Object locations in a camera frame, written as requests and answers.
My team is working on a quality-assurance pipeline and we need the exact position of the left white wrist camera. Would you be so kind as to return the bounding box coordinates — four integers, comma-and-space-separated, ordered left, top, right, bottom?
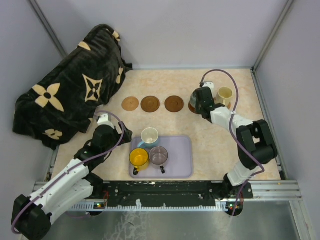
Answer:
97, 113, 114, 128

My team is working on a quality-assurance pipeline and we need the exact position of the purple cable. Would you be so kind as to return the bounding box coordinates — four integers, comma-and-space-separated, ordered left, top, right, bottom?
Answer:
199, 69, 265, 218
11, 111, 126, 235

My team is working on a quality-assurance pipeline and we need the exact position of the cream yellow mug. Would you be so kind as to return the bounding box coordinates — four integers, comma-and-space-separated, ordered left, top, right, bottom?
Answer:
214, 87, 234, 109

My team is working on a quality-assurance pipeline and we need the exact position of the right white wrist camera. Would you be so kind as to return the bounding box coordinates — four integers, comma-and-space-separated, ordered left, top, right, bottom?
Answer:
201, 81, 215, 95

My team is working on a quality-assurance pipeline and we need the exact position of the light woven rattan coaster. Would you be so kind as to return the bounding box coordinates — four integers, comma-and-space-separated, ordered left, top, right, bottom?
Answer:
121, 96, 139, 112

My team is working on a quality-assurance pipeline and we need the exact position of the purple glass mug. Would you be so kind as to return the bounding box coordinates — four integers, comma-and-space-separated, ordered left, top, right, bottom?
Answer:
149, 146, 169, 174

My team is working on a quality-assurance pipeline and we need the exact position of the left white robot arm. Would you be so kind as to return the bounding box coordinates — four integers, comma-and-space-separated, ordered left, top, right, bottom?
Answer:
11, 121, 133, 240

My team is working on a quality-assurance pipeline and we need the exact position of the dark brown wooden coaster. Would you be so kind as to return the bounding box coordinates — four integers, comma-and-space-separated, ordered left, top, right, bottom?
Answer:
188, 103, 198, 115
140, 96, 160, 113
164, 95, 184, 113

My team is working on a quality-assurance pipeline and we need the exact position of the grey green mug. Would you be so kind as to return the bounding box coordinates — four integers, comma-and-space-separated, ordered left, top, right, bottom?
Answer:
189, 89, 200, 109

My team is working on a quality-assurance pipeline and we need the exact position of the black floral plush blanket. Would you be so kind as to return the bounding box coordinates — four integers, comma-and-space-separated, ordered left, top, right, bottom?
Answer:
12, 24, 133, 149

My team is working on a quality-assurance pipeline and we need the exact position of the white mug blue outside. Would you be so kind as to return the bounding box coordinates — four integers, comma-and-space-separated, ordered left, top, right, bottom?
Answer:
137, 127, 159, 149

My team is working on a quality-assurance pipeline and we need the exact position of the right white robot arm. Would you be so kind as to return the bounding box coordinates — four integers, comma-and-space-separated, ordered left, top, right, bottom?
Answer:
190, 86, 278, 198

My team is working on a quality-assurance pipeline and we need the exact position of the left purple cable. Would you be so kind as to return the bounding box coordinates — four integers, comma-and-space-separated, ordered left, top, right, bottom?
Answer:
11, 111, 126, 235

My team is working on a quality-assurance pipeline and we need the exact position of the yellow mug black handle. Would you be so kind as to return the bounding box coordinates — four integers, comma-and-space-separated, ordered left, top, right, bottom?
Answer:
129, 148, 150, 176

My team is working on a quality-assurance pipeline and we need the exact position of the lavender plastic tray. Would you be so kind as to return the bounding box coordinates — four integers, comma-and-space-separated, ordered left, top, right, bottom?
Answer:
128, 135, 193, 180

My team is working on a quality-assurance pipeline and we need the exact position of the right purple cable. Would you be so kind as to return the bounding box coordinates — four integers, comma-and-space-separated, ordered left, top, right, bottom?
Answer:
199, 69, 265, 218

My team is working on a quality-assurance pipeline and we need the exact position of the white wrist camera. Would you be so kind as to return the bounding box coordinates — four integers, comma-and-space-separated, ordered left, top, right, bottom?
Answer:
97, 113, 114, 128
201, 81, 215, 95

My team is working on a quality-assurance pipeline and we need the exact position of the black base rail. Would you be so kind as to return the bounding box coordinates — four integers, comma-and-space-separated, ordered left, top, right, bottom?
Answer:
88, 180, 240, 207

